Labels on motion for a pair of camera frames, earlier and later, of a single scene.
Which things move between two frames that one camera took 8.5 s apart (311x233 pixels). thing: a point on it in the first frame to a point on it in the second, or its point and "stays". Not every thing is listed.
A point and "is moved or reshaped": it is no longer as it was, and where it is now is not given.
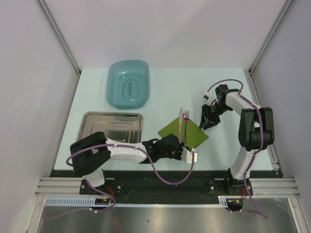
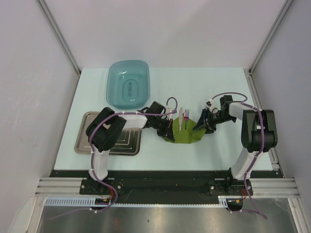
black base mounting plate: x=203 y=182 stays
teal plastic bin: x=128 y=84 stays
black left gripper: x=178 y=157 to x=166 y=132
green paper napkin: x=194 y=135 is moved or reshaped
